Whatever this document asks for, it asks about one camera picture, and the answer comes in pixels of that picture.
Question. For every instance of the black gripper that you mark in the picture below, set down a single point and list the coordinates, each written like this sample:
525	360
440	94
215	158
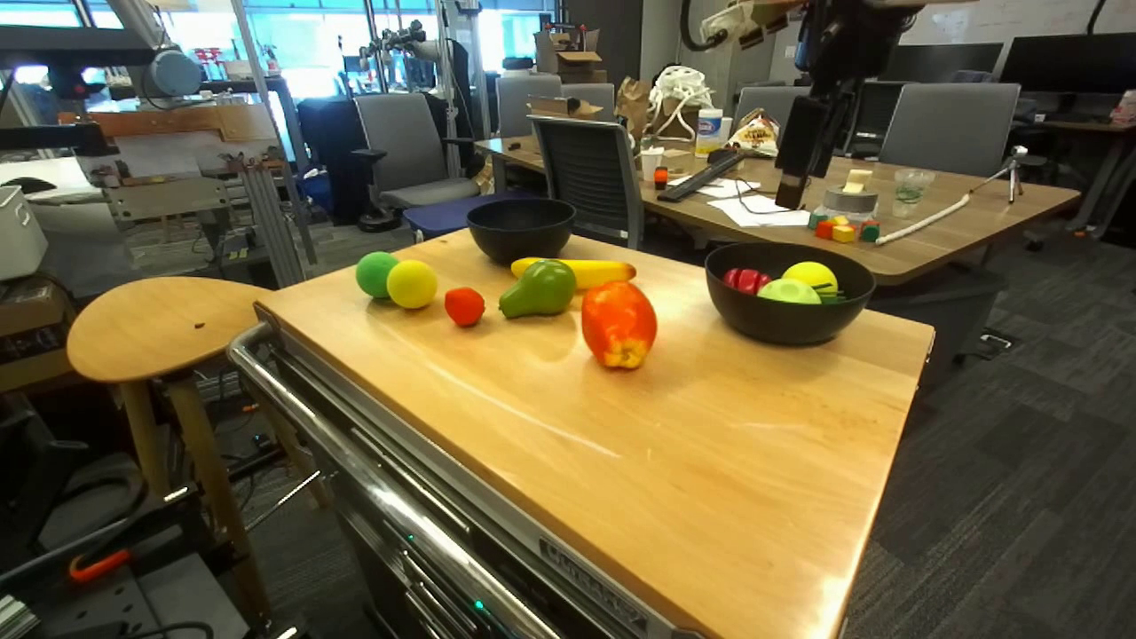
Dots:
804	132

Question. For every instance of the yellow toy lemon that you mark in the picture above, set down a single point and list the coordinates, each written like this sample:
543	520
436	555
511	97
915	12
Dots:
814	278

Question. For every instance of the small dark red toy fruit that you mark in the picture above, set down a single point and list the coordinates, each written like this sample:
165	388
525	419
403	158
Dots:
745	281

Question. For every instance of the large black bowl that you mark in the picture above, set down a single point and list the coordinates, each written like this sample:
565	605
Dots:
785	322

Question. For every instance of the yellow toy banana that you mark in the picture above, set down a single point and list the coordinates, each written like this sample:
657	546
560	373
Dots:
599	274

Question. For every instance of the orange-red toy fruit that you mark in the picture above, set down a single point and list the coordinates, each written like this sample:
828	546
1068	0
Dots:
618	323

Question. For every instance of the green toy pear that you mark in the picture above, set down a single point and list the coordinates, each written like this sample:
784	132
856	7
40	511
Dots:
534	295

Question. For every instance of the red toy strawberry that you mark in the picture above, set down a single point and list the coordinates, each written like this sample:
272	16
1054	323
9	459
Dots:
462	311

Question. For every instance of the yellow-green ball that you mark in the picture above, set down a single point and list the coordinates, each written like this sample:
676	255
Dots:
414	285

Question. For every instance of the green ball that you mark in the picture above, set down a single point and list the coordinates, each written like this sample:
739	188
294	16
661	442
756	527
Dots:
376	271

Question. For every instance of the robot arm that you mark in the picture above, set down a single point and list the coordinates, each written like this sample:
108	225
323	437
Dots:
846	40

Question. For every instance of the white paper sheet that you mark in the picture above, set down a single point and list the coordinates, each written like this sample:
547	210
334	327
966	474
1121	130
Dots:
758	213

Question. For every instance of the small orange toy piece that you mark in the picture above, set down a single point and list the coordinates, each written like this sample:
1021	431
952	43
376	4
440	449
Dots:
827	230

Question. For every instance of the beige cloth bundle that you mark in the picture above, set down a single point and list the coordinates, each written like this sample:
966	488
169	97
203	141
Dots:
758	138

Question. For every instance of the small yellow toy piece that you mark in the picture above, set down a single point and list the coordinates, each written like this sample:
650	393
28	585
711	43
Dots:
846	231

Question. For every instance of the long black bar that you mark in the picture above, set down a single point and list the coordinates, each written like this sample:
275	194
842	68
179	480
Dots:
706	177

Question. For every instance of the grey office chair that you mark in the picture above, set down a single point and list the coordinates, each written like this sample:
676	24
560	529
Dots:
403	145
765	103
947	130

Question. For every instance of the small green toy piece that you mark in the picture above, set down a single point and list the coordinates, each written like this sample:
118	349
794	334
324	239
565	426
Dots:
873	236

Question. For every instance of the white bottle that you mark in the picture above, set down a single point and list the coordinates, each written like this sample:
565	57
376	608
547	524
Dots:
711	132

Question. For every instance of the clear plastic cup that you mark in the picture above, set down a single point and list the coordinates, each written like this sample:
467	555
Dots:
915	186

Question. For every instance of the white tube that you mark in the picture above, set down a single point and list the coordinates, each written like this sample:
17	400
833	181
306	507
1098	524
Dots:
927	217

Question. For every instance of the wooden conference table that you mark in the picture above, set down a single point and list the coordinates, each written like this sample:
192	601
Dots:
980	217

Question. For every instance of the black computer monitor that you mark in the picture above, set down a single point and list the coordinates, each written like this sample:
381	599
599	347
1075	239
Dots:
1068	62
947	62

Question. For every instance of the dark mesh office chair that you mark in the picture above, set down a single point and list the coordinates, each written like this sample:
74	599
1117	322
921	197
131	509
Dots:
588	172

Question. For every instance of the small grey tripod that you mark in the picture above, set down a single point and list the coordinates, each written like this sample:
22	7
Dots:
1016	165

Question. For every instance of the cardboard box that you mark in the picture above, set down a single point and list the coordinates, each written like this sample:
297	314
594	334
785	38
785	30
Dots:
579	64

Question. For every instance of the small black bowl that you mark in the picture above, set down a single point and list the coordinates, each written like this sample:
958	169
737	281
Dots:
521	231

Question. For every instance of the blue seat chair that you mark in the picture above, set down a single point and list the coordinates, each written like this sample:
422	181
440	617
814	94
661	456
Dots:
449	213

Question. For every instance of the steel tool cabinet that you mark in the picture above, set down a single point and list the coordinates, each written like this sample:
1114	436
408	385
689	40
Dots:
394	509

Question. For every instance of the round grey lamp head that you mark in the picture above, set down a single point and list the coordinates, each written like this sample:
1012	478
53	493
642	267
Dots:
176	74

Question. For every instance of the round wooden stool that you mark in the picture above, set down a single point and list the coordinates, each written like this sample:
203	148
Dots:
156	323

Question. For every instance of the grey metal frame stand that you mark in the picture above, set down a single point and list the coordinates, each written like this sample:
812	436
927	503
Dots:
179	197

